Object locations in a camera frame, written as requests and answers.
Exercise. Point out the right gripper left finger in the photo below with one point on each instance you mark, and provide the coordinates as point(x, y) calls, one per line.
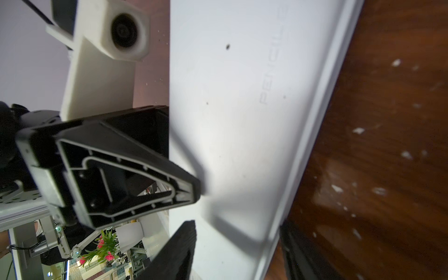
point(174, 261)

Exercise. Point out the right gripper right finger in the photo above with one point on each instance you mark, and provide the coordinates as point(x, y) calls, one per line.
point(303, 261)

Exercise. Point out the light blue pencil case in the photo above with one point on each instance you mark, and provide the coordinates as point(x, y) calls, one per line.
point(250, 82)

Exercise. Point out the aluminium front rail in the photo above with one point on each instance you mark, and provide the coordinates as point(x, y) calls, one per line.
point(17, 214)

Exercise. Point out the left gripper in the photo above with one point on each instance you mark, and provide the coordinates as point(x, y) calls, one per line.
point(98, 171)

